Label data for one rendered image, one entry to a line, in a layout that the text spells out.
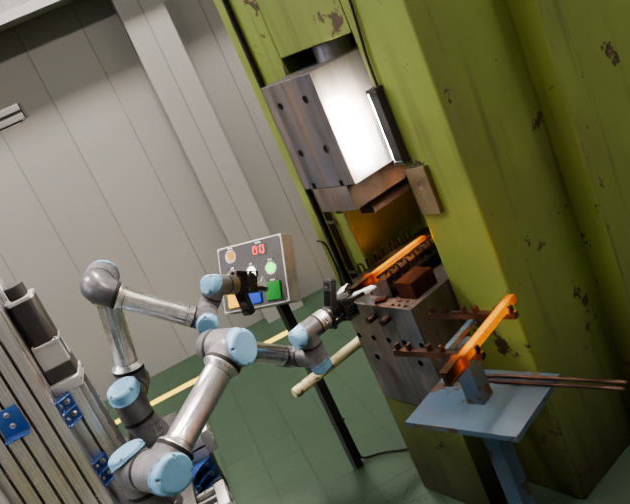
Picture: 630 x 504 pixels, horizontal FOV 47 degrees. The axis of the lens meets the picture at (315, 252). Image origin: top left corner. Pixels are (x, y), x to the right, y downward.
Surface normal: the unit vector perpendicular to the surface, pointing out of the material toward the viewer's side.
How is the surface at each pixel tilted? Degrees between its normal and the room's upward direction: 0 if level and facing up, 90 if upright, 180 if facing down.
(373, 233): 90
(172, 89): 90
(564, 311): 90
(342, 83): 90
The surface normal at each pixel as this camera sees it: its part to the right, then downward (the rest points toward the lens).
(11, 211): 0.27, 0.19
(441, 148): -0.71, 0.49
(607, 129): 0.58, 0.01
